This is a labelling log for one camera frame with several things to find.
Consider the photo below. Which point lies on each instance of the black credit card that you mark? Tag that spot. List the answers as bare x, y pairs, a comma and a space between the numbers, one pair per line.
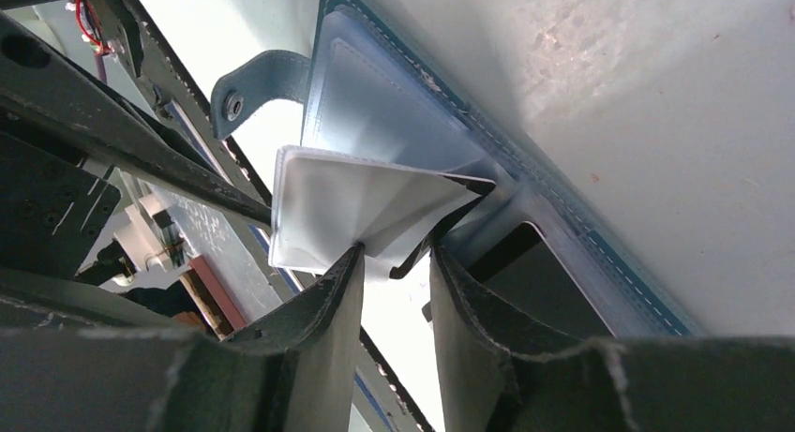
480, 187
517, 298

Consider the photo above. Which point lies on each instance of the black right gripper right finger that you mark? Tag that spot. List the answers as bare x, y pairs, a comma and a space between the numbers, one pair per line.
502, 370

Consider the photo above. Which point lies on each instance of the blue card holder wallet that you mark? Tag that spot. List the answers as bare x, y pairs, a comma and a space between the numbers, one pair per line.
368, 92

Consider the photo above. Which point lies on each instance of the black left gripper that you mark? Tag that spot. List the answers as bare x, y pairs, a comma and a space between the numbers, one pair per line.
52, 212

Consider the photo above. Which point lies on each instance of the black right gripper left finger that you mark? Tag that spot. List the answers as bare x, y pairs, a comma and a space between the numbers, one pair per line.
79, 358

